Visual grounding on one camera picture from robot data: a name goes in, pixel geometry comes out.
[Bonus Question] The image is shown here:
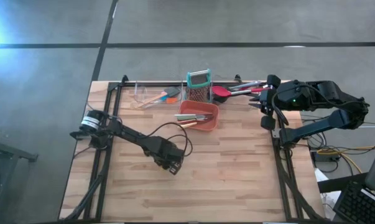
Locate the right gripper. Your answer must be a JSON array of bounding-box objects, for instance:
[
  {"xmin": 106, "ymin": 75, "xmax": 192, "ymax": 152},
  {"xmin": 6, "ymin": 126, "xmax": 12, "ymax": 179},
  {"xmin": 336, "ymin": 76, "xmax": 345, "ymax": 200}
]
[{"xmin": 248, "ymin": 74, "xmax": 303, "ymax": 131}]

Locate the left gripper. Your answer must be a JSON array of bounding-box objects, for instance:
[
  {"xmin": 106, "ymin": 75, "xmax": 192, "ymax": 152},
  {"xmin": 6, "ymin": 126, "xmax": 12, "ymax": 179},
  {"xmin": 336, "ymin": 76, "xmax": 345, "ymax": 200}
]
[{"xmin": 155, "ymin": 146, "xmax": 185, "ymax": 175}]

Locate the grey spoon blue-grey handle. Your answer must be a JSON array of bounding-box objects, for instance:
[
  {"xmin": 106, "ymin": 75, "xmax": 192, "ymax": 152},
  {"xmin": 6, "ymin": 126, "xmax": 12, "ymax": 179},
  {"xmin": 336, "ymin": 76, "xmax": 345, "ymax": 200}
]
[{"xmin": 229, "ymin": 80, "xmax": 264, "ymax": 91}]

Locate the black solid spoon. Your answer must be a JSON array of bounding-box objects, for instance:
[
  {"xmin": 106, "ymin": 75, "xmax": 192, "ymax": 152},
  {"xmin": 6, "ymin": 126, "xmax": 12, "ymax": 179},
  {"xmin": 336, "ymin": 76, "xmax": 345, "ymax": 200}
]
[{"xmin": 212, "ymin": 94, "xmax": 230, "ymax": 105}]

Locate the green-handled table knife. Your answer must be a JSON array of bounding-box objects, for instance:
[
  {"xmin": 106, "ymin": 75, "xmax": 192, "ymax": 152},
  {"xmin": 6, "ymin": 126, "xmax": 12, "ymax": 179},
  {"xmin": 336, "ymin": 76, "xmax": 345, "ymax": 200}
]
[{"xmin": 176, "ymin": 116, "xmax": 208, "ymax": 122}]

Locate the white teal patterned table knife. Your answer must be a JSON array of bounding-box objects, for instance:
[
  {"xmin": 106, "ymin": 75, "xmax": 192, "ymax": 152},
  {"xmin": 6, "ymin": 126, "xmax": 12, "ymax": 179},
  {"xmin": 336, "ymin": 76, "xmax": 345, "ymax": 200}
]
[{"xmin": 174, "ymin": 113, "xmax": 213, "ymax": 118}]

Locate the orange mini spatula clear handle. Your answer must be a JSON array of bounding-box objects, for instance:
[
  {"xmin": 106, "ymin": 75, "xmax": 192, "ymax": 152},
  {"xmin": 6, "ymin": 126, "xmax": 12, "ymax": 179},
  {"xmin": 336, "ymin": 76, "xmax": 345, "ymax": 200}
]
[{"xmin": 143, "ymin": 97, "xmax": 179, "ymax": 109}]

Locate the grey spatula wooden handle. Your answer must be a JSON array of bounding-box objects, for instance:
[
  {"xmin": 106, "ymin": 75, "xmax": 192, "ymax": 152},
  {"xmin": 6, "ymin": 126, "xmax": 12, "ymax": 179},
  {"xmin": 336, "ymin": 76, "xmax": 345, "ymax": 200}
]
[{"xmin": 134, "ymin": 86, "xmax": 181, "ymax": 110}]

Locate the clear plastic container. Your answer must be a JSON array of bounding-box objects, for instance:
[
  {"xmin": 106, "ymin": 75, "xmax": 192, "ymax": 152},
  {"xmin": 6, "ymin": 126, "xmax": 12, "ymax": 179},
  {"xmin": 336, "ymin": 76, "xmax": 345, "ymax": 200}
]
[
  {"xmin": 211, "ymin": 74, "xmax": 257, "ymax": 105},
  {"xmin": 133, "ymin": 80, "xmax": 185, "ymax": 110}
]

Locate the orange plastic bin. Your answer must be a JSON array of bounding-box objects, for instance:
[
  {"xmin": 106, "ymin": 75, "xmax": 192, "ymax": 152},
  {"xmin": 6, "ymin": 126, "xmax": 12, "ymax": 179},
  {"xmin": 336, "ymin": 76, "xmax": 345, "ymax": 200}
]
[{"xmin": 178, "ymin": 100, "xmax": 220, "ymax": 132}]

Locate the black power box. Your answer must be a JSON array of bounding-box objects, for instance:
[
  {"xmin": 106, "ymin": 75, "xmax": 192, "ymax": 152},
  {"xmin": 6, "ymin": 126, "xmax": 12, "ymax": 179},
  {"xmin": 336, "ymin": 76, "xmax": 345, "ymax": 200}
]
[{"xmin": 310, "ymin": 150, "xmax": 341, "ymax": 163}]

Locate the white paper sheet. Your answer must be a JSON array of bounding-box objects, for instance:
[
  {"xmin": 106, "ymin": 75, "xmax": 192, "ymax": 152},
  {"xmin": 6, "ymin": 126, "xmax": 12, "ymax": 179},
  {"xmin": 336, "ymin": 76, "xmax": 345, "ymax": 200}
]
[{"xmin": 313, "ymin": 167, "xmax": 342, "ymax": 220}]

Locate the black keyboard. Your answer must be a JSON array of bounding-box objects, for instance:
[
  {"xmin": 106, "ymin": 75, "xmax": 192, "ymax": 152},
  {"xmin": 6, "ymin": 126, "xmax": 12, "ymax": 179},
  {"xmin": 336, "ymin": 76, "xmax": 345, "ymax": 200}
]
[{"xmin": 332, "ymin": 181, "xmax": 375, "ymax": 224}]

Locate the black metal stand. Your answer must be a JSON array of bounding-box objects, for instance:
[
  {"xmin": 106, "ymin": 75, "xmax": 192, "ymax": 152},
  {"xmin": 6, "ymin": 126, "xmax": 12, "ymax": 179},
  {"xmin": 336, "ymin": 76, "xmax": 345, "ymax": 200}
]
[{"xmin": 0, "ymin": 136, "xmax": 39, "ymax": 224}]

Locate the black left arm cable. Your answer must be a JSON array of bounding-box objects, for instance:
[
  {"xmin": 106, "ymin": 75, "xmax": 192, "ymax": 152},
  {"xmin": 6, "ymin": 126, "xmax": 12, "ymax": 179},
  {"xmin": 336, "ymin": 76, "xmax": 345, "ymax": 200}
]
[{"xmin": 146, "ymin": 121, "xmax": 194, "ymax": 157}]

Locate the metal box grater teal handle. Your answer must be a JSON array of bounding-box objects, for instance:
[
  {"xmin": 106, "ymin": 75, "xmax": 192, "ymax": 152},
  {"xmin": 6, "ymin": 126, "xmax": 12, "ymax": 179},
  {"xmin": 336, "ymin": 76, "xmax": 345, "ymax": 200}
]
[{"xmin": 186, "ymin": 68, "xmax": 213, "ymax": 104}]

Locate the yellow cable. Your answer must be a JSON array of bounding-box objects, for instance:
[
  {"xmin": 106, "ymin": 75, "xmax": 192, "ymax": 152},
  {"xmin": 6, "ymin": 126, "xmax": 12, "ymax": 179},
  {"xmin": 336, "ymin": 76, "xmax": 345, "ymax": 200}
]
[{"xmin": 316, "ymin": 145, "xmax": 375, "ymax": 174}]

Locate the black aluminium rig frame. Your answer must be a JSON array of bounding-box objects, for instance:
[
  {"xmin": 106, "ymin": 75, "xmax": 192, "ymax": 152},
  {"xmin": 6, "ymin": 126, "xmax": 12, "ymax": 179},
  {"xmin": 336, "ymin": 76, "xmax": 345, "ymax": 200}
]
[{"xmin": 58, "ymin": 74, "xmax": 326, "ymax": 223}]

